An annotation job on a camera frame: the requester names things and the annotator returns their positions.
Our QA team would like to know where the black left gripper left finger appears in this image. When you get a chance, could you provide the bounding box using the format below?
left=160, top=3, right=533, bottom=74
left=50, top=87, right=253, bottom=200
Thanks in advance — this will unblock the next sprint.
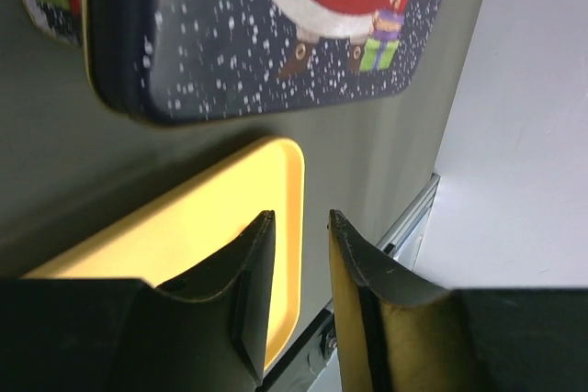
left=1, top=211, right=276, bottom=391

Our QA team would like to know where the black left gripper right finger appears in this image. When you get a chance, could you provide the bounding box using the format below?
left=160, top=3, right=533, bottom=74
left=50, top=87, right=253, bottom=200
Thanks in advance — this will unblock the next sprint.
left=328, top=210, right=587, bottom=391

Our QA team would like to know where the gold tin lid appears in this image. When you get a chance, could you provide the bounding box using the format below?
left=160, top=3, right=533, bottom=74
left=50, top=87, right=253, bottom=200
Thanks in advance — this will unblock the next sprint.
left=83, top=0, right=442, bottom=127

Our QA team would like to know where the yellow serving tray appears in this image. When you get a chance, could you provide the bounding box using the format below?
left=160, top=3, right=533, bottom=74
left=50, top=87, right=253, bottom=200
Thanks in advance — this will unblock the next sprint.
left=28, top=138, right=305, bottom=367

